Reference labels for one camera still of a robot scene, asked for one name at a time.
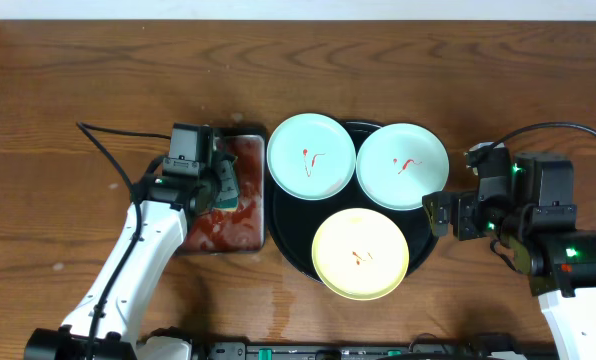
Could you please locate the light blue plate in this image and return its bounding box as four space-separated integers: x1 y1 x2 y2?
356 123 449 211
267 113 356 201

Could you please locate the yellow plate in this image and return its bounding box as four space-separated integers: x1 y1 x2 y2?
311 208 410 301

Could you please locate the rectangular tray with red water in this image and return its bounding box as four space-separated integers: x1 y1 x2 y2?
178 127 266 255

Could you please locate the round black serving tray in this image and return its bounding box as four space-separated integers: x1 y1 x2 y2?
265 121 438 280

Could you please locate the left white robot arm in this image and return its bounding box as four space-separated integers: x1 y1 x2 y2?
24 153 238 359

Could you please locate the green and yellow sponge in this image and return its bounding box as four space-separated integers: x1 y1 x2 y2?
213 154 240 211

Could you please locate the left black cable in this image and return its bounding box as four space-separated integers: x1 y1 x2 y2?
75 121 174 346

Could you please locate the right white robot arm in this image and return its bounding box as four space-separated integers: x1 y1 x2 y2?
422 147 596 359

